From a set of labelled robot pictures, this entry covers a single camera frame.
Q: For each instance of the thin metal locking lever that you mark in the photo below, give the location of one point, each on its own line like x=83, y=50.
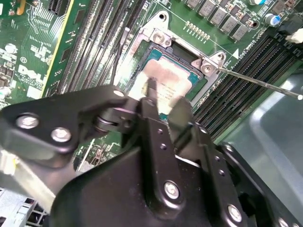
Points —
x=260, y=83
x=125, y=33

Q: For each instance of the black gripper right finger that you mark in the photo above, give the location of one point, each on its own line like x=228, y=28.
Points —
x=220, y=179

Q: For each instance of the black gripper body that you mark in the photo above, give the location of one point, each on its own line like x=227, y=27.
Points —
x=106, y=194

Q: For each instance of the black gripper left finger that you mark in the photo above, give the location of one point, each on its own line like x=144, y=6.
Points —
x=47, y=113

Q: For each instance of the silver CPU green board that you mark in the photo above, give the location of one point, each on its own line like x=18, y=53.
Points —
x=165, y=73

